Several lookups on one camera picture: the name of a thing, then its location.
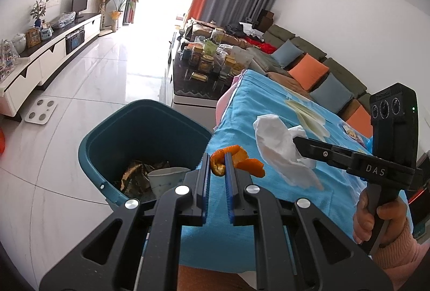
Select group of jars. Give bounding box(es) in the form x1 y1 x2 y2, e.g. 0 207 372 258
181 27 246 81

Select teal trash bin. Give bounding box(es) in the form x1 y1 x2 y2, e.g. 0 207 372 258
78 99 213 211

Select flower vase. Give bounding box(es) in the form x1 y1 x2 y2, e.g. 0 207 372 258
30 0 49 28

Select large blue-grey cushion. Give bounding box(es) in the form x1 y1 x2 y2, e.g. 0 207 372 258
309 73 355 110

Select red cloth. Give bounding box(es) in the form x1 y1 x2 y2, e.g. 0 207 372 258
245 36 278 55

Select white paper cup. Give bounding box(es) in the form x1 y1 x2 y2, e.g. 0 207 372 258
147 167 190 201

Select green sofa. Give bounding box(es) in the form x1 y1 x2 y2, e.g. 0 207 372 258
183 19 373 140

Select white tissue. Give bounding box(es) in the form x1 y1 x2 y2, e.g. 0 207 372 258
253 114 325 191

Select gold foil wrapper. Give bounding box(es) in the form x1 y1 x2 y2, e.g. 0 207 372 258
114 160 170 199

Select glass ship ornament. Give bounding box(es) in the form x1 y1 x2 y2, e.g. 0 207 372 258
0 39 21 80

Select picture frame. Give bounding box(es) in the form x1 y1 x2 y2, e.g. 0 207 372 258
26 27 41 48

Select white and black TV cabinet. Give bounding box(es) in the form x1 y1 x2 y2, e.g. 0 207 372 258
0 13 103 117

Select small blue-grey cushion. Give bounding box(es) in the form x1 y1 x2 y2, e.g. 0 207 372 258
270 41 302 69

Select person's right hand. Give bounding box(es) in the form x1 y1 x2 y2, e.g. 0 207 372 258
353 189 410 245

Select white bathroom scale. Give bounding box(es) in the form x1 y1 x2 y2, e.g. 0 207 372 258
23 99 58 125

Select clear plastic bag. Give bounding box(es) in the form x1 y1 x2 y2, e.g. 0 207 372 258
50 12 77 29

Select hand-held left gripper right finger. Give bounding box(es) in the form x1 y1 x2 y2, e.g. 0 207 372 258
224 153 393 291

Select cracker packet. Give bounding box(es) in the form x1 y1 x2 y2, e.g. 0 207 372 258
343 125 361 140

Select small black monitor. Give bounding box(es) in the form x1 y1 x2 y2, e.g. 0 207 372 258
71 0 89 20

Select beige paper bag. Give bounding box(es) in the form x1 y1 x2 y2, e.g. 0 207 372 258
230 46 254 75

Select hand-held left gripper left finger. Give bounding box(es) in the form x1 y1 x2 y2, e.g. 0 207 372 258
40 153 212 291

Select orange cushion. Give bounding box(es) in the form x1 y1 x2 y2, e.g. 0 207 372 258
345 105 373 139
288 53 330 92

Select white lidded jar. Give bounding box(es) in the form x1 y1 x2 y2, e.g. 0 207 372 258
12 33 27 55

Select blue printed blanket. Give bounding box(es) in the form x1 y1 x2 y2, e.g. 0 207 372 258
143 69 380 273

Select brown boxes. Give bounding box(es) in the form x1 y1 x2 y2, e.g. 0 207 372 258
259 10 276 31

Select dark coffee table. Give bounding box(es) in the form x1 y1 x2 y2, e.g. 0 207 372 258
166 31 256 108

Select orange peel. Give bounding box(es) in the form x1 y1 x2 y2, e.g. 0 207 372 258
210 145 266 178

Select pink cloth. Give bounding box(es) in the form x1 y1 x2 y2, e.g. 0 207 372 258
214 73 244 132

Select pile of clothes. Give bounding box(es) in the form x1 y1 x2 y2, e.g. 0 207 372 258
225 21 264 39

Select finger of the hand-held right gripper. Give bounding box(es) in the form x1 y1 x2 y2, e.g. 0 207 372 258
294 136 357 175

